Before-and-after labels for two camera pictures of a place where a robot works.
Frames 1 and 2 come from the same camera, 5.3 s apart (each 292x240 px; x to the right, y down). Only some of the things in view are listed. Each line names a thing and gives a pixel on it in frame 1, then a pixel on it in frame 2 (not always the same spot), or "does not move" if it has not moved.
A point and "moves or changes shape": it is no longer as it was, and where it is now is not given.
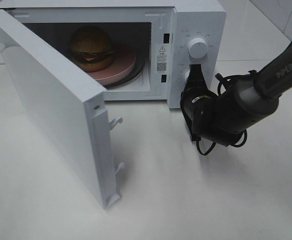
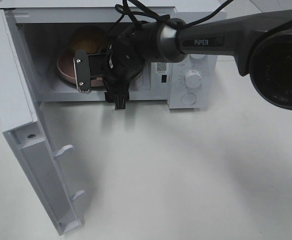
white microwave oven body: (132, 50) does not move
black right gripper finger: (193, 137) → (119, 95)
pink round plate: (122, 65) moves or changes shape
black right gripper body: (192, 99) → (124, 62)
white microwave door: (70, 103) → (25, 130)
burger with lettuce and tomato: (91, 48) does not move
